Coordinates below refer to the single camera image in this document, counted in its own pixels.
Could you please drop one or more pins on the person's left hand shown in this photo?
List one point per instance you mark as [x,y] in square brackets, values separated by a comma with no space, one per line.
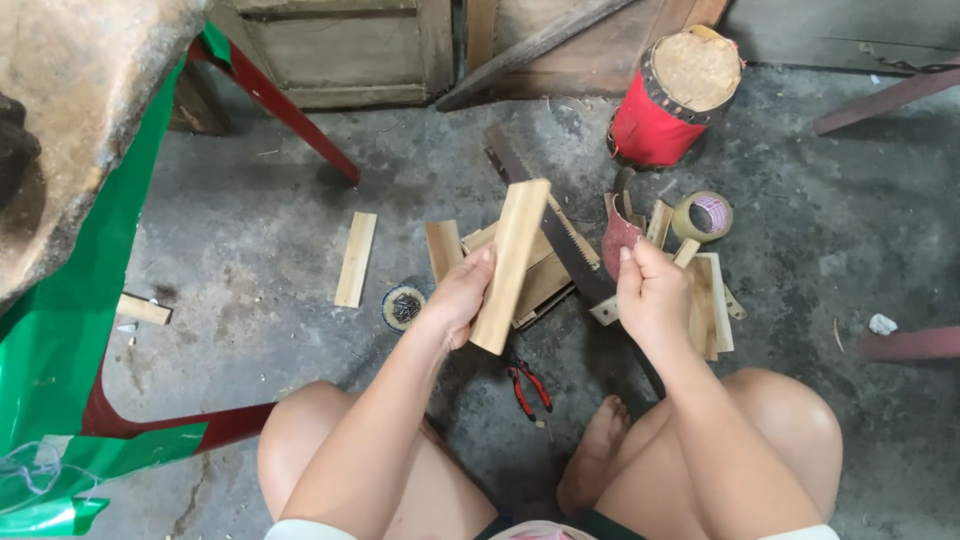
[454,300]

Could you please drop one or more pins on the person's right hand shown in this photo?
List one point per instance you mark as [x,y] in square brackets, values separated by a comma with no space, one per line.
[656,300]

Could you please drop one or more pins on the long light wooden block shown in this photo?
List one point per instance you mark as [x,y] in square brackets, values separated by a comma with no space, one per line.
[514,262]

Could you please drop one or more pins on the red sandpaper sheet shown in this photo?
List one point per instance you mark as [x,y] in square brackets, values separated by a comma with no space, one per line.
[619,232]

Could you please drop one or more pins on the small bowl of nails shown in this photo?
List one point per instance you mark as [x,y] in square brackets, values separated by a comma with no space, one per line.
[403,307]

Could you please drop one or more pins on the short wooden board piece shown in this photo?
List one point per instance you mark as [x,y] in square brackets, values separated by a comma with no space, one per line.
[444,247]

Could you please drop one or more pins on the small wooden strip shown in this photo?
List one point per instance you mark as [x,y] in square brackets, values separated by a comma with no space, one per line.
[660,223]

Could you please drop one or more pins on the small wooden offcut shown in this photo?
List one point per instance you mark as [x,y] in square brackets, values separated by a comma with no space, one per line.
[734,304]

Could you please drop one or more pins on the clear packing tape roll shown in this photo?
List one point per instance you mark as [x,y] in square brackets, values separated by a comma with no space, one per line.
[694,217]

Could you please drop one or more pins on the pile of cut wooden boards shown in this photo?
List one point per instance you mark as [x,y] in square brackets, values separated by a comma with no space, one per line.
[551,277]

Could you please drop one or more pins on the flat light wooden slat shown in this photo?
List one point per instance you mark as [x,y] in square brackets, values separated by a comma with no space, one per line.
[356,259]

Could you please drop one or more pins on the rusty hand saw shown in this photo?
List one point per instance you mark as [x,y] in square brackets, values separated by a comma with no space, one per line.
[559,232]

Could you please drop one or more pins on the person's bare foot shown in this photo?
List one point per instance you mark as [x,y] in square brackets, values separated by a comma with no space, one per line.
[592,457]

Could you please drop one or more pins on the person's right leg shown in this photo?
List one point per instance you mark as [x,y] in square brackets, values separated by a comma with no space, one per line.
[780,435]

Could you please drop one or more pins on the person's leg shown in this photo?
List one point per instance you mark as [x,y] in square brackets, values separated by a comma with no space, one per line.
[442,487]
[780,435]

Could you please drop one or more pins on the red wrapped log stool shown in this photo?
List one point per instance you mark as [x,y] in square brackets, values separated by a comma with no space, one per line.
[660,112]

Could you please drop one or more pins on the person's left leg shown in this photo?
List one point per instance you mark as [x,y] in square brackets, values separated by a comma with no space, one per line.
[442,487]

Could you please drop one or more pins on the crumpled white paper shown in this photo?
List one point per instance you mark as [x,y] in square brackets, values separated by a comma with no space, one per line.
[882,324]

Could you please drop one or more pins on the person's clothing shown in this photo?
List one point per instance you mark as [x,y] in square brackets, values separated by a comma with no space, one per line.
[555,531]

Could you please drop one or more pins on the leaning dark wooden plank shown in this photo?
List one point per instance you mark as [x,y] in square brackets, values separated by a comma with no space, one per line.
[525,52]

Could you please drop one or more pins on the reddish brown wooden bar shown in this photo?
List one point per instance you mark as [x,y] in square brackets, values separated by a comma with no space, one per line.
[911,343]
[885,101]

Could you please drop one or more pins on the old wooden door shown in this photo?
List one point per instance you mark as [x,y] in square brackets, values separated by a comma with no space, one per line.
[345,49]

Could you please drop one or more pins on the wooden block with nail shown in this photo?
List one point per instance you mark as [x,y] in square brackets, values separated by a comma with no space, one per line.
[142,309]

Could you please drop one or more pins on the green plastic sheet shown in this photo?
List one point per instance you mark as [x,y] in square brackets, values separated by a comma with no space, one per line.
[82,300]

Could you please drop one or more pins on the worn stone table slab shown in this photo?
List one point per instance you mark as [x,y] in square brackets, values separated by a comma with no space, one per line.
[82,112]

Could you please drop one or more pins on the red table frame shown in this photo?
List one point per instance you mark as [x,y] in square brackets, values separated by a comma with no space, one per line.
[285,112]

